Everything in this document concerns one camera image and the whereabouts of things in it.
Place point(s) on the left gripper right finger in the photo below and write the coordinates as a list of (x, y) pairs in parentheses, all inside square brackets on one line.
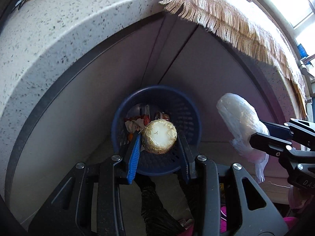
[(187, 155)]

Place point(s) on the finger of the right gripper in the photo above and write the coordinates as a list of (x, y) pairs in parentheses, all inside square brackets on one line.
[(271, 145), (279, 131)]

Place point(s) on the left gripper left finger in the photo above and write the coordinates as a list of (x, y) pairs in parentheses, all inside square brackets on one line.
[(132, 157)]

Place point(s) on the clear plastic bag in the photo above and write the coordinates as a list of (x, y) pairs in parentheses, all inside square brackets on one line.
[(242, 121)]

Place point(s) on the red paper snack box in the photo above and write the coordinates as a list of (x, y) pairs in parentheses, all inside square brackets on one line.
[(136, 124)]

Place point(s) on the blue plastic trash basket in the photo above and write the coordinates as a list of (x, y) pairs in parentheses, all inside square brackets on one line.
[(159, 114)]

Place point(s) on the steel sink faucet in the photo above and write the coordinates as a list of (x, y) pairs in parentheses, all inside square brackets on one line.
[(306, 66)]

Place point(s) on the blue sponge holder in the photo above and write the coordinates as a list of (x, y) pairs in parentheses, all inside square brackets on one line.
[(302, 51)]

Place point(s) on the pink checked fringed cloth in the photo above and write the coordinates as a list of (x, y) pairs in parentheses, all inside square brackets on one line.
[(248, 29)]

